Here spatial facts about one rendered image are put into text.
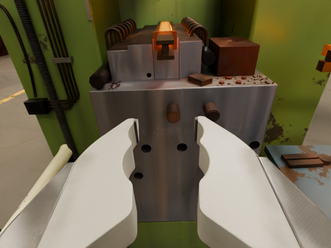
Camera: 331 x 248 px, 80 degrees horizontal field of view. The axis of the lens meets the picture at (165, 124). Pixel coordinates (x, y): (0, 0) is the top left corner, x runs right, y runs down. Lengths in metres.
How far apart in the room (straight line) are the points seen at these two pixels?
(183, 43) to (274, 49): 0.30
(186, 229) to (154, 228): 0.10
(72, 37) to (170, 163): 0.42
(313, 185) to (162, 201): 0.37
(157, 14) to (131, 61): 0.49
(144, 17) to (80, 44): 0.37
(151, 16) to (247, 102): 0.60
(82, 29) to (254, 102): 0.46
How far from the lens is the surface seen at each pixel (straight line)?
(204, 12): 0.93
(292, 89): 0.73
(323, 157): 0.65
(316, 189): 0.57
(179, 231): 0.75
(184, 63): 0.45
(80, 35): 0.62
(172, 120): 0.39
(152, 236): 0.77
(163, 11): 0.92
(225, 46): 0.46
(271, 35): 0.65
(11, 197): 1.74
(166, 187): 0.57
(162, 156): 0.50
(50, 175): 0.70
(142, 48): 0.45
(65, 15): 0.63
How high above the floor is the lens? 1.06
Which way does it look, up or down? 31 degrees down
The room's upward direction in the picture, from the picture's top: 3 degrees counter-clockwise
